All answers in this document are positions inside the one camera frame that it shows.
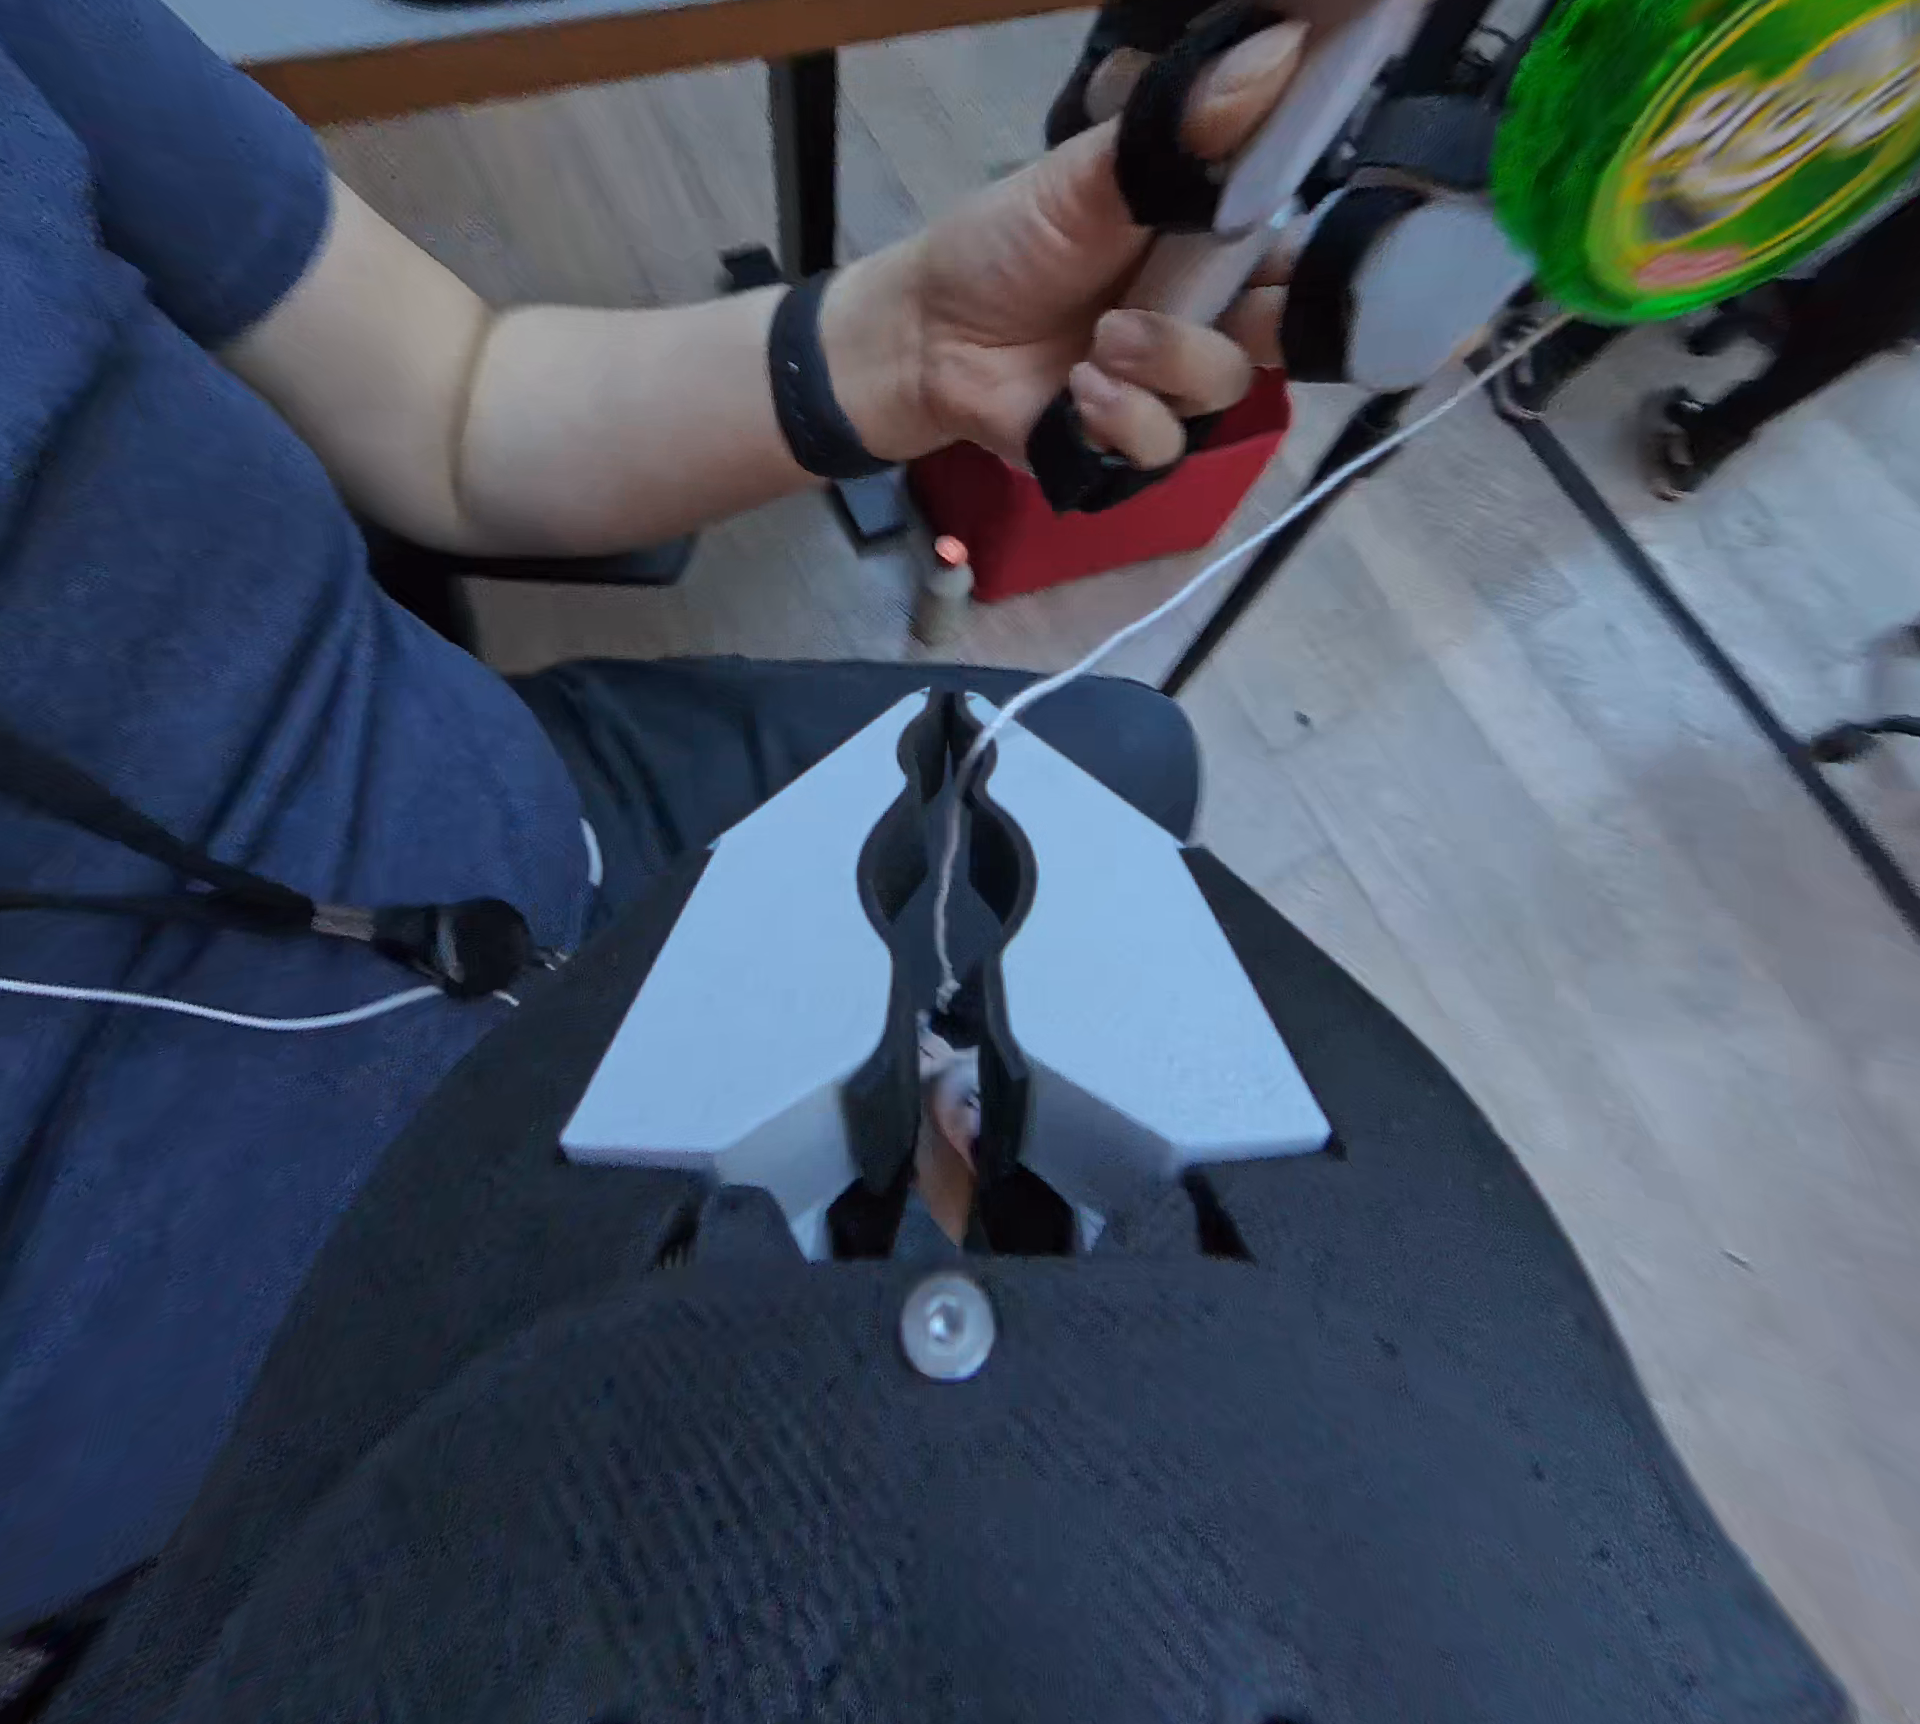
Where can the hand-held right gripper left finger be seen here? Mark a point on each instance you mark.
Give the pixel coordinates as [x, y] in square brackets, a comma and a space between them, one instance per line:
[751, 988]

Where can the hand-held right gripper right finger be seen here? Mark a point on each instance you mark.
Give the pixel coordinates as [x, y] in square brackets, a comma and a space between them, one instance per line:
[1139, 1005]

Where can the green yoyo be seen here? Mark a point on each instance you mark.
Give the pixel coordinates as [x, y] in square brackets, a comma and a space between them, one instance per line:
[1724, 88]

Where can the person's left forearm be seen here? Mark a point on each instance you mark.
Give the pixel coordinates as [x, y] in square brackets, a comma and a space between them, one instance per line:
[586, 403]

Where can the person's left hand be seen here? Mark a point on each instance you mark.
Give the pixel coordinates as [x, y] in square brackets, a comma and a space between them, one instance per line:
[991, 299]

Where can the person's black pants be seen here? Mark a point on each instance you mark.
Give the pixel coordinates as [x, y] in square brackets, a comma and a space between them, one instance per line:
[707, 749]

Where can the small bottle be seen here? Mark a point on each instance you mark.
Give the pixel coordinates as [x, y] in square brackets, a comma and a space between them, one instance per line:
[946, 600]

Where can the red box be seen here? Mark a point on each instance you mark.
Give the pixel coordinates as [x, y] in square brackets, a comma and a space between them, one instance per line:
[1036, 546]

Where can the black chair base with casters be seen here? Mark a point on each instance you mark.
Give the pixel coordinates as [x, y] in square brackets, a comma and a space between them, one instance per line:
[1787, 358]

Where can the person's blue shirt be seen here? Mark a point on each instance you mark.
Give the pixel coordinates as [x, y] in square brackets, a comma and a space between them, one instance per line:
[226, 735]

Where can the black wristband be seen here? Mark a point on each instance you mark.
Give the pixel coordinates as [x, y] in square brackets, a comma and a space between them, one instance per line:
[810, 380]

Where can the black tripod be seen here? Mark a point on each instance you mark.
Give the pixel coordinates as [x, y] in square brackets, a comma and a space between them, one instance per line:
[1652, 582]

